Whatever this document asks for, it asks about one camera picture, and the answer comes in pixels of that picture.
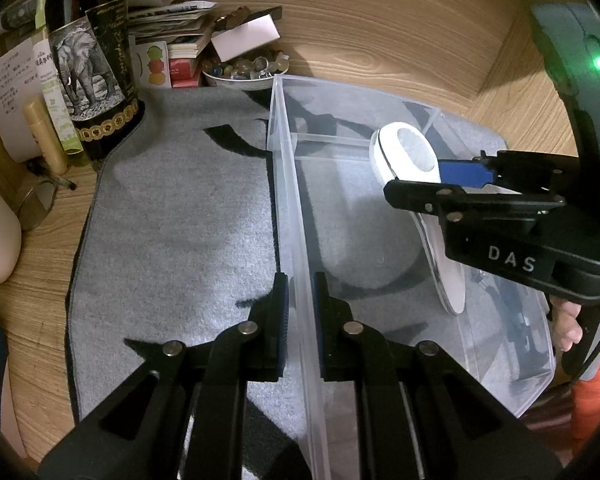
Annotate white handheld massager device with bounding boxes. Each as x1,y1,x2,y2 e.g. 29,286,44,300
370,122,466,315

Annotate clear plastic storage box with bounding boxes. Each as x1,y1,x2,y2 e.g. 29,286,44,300
268,76,555,479

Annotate orange sleeve forearm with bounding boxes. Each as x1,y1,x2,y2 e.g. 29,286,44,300
571,368,600,456

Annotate person's right hand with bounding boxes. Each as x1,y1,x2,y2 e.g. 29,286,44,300
550,296,583,352

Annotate grey felt table mat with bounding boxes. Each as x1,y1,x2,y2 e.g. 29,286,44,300
64,81,508,480

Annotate bowl of marbles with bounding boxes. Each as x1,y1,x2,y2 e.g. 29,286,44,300
200,49,290,92

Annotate eyeglasses on desk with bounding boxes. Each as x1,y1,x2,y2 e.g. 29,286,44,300
17,157,78,232

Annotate beige lip balm tube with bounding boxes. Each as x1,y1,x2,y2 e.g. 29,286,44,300
22,96,70,176

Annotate stack of books and papers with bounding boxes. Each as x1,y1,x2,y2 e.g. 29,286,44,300
126,0,283,61

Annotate fruit print card box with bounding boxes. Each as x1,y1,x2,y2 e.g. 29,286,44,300
132,41,171,90

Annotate green white tube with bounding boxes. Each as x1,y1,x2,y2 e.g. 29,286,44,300
32,0,84,160

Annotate white paper note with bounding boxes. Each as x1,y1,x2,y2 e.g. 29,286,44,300
0,39,41,162

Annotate dark wine bottle elephant label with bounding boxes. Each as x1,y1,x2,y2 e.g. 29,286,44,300
45,0,145,162

